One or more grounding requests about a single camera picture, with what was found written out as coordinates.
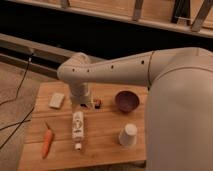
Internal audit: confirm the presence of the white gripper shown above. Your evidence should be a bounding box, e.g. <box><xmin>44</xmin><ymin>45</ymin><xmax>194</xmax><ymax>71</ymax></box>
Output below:
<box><xmin>69</xmin><ymin>83</ymin><xmax>92</xmax><ymax>105</ymax></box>

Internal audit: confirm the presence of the white sponge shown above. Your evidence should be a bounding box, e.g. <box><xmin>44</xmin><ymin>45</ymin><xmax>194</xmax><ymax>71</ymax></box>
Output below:
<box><xmin>49</xmin><ymin>93</ymin><xmax>65</xmax><ymax>109</ymax></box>

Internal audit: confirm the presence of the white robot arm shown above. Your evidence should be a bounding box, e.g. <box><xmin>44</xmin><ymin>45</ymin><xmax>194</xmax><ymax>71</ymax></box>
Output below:
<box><xmin>57</xmin><ymin>47</ymin><xmax>213</xmax><ymax>171</ymax></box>

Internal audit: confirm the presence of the dark ceramic bowl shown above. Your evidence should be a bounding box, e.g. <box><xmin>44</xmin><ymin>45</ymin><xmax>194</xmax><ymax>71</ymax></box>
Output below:
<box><xmin>115</xmin><ymin>91</ymin><xmax>140</xmax><ymax>113</ymax></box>

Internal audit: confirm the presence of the small black orange object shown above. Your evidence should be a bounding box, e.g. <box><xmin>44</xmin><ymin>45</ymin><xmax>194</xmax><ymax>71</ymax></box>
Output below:
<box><xmin>94</xmin><ymin>99</ymin><xmax>102</xmax><ymax>109</ymax></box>

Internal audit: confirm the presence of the white plastic bottle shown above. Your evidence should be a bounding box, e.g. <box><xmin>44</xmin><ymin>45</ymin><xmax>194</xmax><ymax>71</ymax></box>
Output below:
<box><xmin>72</xmin><ymin>111</ymin><xmax>84</xmax><ymax>150</ymax></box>

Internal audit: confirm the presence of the wooden table board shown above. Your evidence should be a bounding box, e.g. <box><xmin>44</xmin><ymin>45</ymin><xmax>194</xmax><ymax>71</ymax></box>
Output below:
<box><xmin>18</xmin><ymin>82</ymin><xmax>147</xmax><ymax>171</ymax></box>

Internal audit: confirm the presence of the orange carrot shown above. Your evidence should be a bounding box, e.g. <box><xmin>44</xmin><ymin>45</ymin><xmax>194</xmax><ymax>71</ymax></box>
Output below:
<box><xmin>42</xmin><ymin>124</ymin><xmax>54</xmax><ymax>159</ymax></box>

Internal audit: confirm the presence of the white paper cup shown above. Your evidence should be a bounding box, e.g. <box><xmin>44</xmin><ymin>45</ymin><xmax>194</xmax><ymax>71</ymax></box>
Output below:
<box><xmin>118</xmin><ymin>123</ymin><xmax>137</xmax><ymax>147</ymax></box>

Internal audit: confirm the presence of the black cable left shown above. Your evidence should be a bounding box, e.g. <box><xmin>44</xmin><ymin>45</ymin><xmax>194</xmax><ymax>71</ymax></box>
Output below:
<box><xmin>0</xmin><ymin>53</ymin><xmax>36</xmax><ymax>149</ymax></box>

